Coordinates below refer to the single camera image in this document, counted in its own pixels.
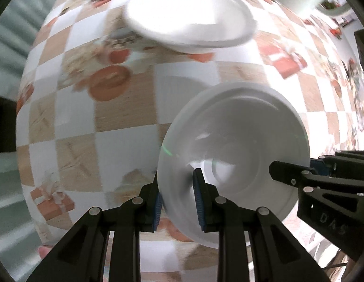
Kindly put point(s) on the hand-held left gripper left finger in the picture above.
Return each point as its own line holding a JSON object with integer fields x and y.
{"x": 157, "y": 211}

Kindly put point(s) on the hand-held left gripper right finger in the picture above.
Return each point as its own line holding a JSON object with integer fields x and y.
{"x": 198, "y": 199}

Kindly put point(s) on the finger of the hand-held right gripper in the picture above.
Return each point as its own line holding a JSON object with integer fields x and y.
{"x": 349, "y": 164}
{"x": 287, "y": 173}

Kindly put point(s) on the white foam bowl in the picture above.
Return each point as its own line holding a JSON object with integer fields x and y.
{"x": 234, "y": 129}
{"x": 187, "y": 14}

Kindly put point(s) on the checkered printed tablecloth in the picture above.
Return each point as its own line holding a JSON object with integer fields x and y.
{"x": 67, "y": 123}

